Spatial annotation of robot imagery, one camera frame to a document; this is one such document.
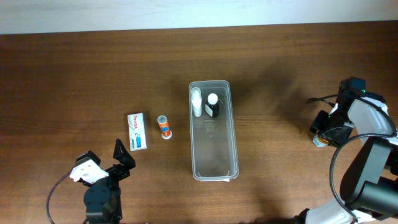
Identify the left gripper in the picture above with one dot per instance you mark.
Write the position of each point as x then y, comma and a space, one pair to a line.
112, 171

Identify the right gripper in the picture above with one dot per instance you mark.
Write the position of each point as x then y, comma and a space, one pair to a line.
330, 132

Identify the small jar gold lid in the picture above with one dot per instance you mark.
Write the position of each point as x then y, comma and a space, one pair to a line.
319, 142

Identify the orange tablet tube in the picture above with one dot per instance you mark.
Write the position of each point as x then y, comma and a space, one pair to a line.
164, 127

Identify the white spray bottle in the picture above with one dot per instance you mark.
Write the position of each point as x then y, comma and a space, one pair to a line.
196, 101

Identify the dark bottle white cap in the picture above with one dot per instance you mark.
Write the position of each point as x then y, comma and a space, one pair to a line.
212, 107

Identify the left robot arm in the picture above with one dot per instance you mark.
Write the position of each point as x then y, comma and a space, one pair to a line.
103, 198

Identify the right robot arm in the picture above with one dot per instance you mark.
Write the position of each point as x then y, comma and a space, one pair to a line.
364, 194

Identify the clear plastic container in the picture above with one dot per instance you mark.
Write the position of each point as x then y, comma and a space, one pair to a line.
213, 140

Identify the white Panadol box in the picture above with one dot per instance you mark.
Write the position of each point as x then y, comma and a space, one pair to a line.
137, 132

